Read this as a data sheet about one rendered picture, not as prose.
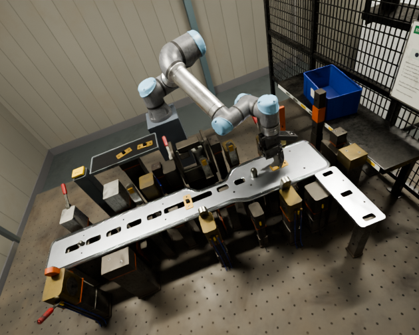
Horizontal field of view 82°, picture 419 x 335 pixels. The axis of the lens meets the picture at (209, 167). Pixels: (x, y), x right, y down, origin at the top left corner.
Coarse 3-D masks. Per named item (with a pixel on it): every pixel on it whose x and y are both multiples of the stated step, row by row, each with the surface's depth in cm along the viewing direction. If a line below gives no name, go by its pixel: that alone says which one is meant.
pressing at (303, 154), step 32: (256, 160) 120; (288, 160) 115; (320, 160) 110; (192, 192) 116; (224, 192) 111; (256, 192) 107; (96, 224) 118; (160, 224) 108; (64, 256) 110; (96, 256) 106
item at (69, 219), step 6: (66, 210) 122; (72, 210) 120; (78, 210) 124; (66, 216) 119; (72, 216) 118; (78, 216) 122; (84, 216) 128; (60, 222) 117; (66, 222) 117; (72, 222) 118; (78, 222) 120; (84, 222) 125; (90, 222) 132; (66, 228) 119; (72, 228) 120; (78, 228) 122; (96, 240) 133
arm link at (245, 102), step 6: (240, 96) 98; (246, 96) 96; (252, 96) 95; (240, 102) 94; (246, 102) 94; (252, 102) 93; (240, 108) 93; (246, 108) 93; (252, 108) 93; (246, 114) 94; (252, 114) 95
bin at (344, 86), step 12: (312, 72) 135; (324, 72) 136; (336, 72) 131; (312, 84) 126; (324, 84) 141; (336, 84) 134; (348, 84) 122; (312, 96) 131; (336, 96) 113; (348, 96) 114; (336, 108) 118; (348, 108) 118
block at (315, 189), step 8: (312, 184) 105; (320, 184) 104; (312, 192) 102; (320, 192) 101; (304, 200) 111; (312, 200) 102; (320, 200) 99; (328, 200) 101; (312, 208) 105; (320, 208) 104; (304, 216) 121; (312, 216) 111; (320, 216) 111; (312, 224) 114; (320, 224) 115; (312, 232) 118; (320, 232) 117
